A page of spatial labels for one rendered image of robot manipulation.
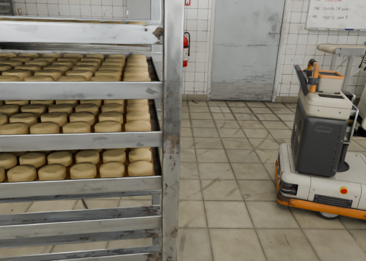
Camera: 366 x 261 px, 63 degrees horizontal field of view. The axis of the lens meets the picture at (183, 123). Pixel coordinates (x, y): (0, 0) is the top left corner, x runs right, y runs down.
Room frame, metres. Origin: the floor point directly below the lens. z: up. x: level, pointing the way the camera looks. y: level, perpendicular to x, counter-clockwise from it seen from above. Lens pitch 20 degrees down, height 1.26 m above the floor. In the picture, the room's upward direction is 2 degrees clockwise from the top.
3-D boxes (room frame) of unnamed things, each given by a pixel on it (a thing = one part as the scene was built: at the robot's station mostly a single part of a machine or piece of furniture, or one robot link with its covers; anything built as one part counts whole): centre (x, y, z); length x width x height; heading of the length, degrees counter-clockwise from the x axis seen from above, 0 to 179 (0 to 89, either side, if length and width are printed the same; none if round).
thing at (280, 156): (2.03, -0.74, 0.23); 0.41 x 0.02 x 0.08; 166
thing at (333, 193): (1.98, -1.06, 0.16); 0.67 x 0.64 x 0.25; 76
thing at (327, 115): (2.00, -0.98, 0.59); 0.55 x 0.34 x 0.83; 166
